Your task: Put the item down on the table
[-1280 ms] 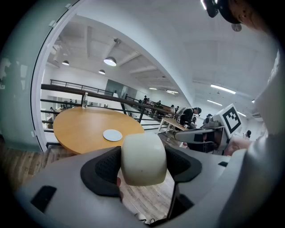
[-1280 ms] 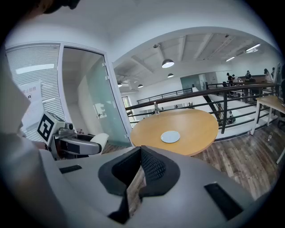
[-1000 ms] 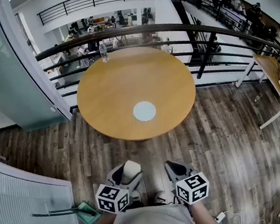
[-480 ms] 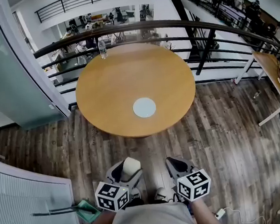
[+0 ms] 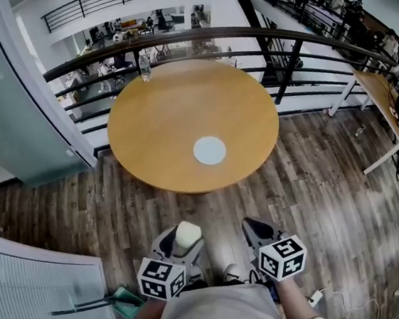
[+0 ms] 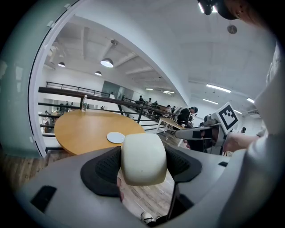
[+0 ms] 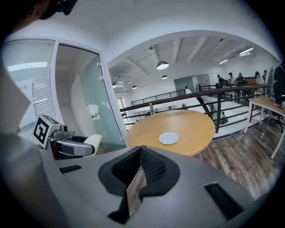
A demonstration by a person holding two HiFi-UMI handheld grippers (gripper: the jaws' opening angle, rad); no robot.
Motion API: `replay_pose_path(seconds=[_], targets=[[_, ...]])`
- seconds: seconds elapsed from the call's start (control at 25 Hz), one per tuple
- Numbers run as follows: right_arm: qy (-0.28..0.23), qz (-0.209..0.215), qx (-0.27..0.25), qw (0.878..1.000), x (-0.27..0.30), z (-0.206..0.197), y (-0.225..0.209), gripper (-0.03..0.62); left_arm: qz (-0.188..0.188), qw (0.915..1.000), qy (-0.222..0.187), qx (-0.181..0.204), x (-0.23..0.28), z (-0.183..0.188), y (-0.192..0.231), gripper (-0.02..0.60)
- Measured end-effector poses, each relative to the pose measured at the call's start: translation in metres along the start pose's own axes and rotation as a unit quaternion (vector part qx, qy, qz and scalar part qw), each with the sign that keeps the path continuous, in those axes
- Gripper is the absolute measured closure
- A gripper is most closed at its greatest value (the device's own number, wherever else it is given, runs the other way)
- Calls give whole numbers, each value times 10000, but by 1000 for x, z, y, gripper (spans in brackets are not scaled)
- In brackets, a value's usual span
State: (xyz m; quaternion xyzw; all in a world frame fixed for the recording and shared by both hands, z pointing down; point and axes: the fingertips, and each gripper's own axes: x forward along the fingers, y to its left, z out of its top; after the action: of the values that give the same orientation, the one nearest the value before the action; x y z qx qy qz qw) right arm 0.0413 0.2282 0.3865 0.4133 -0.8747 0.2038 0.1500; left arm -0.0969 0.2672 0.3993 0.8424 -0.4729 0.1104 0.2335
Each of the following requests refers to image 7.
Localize person's white shirt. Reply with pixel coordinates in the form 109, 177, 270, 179
0, 60, 67, 228

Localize white window blinds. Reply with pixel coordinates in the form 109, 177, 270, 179
1, 38, 57, 144

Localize round wooden table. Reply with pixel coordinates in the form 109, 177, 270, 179
126, 109, 216, 157

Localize black head-worn camera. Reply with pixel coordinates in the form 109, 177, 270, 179
55, 0, 79, 16

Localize large dome pendant lamp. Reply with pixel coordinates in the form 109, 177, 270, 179
156, 60, 170, 70

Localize black office chair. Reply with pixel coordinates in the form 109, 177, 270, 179
269, 109, 285, 132

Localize black metal railing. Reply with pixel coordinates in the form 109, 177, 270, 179
119, 84, 273, 140

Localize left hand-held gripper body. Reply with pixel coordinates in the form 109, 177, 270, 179
33, 114, 75, 156

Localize white round coaster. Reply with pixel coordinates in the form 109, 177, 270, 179
158, 131, 179, 146

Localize white-legged wooden desk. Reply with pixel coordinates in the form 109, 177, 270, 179
243, 95, 285, 160

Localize white curved item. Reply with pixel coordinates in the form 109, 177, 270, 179
82, 134, 103, 157

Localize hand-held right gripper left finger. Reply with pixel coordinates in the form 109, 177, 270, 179
40, 146, 142, 228

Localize black bag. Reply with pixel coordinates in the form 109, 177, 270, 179
272, 63, 285, 110

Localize white hanging coat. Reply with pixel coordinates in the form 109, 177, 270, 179
266, 65, 276, 86

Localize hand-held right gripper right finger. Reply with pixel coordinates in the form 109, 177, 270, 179
128, 145, 267, 228

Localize frosted glass door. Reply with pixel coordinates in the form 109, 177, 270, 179
54, 42, 128, 150

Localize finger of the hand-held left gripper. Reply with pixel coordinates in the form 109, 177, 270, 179
70, 135, 90, 143
55, 140, 96, 157

